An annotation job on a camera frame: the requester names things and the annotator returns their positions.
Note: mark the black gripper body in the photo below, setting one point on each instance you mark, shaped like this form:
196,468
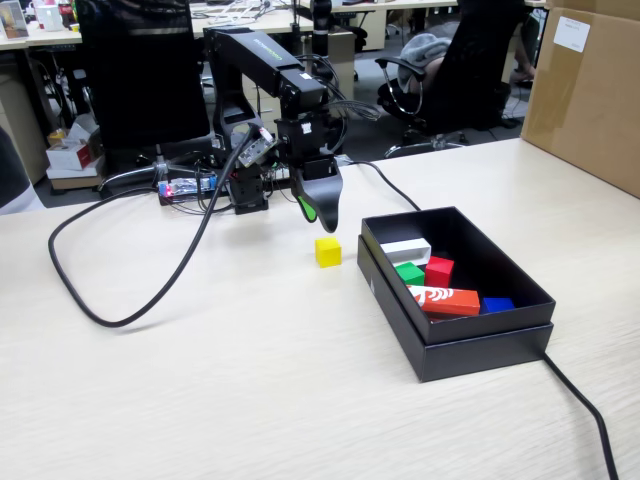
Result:
310,145

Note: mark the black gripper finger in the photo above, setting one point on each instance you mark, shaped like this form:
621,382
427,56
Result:
327,200
306,210

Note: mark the yellow wooden cube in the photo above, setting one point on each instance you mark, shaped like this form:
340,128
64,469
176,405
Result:
328,252

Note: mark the green wooden cube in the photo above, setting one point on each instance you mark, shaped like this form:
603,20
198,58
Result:
410,274

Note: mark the red wooden cube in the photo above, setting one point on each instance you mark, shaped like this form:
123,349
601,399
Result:
439,272

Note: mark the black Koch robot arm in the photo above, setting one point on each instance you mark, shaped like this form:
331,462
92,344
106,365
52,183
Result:
250,55

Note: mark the small white box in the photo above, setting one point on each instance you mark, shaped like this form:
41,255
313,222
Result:
405,248

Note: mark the black cardboard box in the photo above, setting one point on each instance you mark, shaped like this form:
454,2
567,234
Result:
500,260

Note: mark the black open box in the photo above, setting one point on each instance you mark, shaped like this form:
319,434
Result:
480,357

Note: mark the small brown cardboard box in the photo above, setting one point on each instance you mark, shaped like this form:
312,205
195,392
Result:
75,181

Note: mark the large cardboard box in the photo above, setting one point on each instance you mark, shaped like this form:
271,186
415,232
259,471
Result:
590,110

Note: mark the beige drawer cabinet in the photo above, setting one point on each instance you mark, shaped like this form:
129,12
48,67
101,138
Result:
20,130
345,60
262,107

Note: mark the black pole white bands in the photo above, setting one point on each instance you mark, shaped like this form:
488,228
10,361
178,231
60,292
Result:
321,30

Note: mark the controller board red LED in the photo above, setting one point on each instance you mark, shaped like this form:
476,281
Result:
185,186

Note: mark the beige office desk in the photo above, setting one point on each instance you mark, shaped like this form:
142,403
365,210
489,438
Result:
400,6
235,27
50,36

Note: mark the grey cloth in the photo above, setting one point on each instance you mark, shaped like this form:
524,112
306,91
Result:
422,50

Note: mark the seated person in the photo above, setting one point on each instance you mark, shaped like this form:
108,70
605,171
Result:
437,66

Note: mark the orange carton white print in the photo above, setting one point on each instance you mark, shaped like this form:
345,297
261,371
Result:
455,302

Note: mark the black chrome office chair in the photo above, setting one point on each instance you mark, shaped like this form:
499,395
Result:
475,75

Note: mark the black mesh office chair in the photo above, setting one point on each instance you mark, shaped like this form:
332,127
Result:
140,75

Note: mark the blue wooden cube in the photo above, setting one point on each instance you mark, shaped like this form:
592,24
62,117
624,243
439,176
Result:
497,305

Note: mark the white red carton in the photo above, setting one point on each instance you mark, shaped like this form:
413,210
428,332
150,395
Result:
70,157

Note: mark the cola bottle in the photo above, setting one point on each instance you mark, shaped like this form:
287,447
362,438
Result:
66,12

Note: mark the white paper label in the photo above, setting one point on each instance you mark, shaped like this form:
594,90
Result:
573,32

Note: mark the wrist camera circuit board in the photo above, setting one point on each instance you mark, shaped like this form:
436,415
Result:
255,150

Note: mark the picture frame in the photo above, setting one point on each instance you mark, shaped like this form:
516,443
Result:
14,20

